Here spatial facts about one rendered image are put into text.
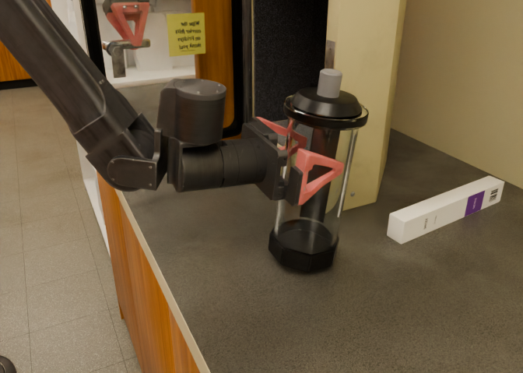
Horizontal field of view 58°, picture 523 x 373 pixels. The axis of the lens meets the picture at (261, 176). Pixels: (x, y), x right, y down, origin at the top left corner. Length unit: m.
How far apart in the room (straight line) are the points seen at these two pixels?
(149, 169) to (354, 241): 0.37
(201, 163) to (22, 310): 1.81
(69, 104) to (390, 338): 0.45
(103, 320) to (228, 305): 1.49
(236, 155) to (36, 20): 0.25
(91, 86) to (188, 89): 0.10
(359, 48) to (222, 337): 0.46
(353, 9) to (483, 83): 0.45
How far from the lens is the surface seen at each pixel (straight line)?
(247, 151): 0.56
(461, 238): 0.83
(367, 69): 0.78
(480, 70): 1.11
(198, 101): 0.50
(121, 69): 0.89
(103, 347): 2.00
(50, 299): 2.29
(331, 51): 0.75
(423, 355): 0.61
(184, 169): 0.53
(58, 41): 0.55
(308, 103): 0.58
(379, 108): 0.82
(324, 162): 0.58
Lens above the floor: 1.36
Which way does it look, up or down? 26 degrees down
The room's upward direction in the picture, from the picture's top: straight up
